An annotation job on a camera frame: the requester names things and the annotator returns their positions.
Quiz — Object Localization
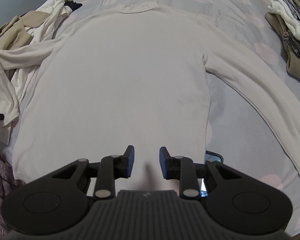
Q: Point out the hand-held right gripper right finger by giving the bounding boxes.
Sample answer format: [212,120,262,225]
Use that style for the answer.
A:
[159,146,243,201]

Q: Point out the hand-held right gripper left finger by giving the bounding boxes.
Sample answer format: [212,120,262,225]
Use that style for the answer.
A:
[51,145,136,201]

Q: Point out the white long-sleeved shirt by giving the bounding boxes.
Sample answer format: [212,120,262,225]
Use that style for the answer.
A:
[0,1,300,198]

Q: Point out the black smartphone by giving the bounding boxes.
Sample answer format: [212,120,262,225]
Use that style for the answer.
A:
[198,151,224,198]

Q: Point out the purple blanket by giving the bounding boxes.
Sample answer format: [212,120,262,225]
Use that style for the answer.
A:
[0,153,26,233]

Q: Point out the white crumpled garment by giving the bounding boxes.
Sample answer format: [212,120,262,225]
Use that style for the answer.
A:
[0,0,74,154]

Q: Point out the dark navy garment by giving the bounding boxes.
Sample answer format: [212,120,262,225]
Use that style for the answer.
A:
[64,0,83,11]

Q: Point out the dark floral folded garment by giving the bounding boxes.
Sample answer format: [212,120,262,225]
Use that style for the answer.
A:
[282,29,300,66]

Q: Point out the white folded garment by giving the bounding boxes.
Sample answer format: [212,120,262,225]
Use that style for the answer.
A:
[268,0,300,43]

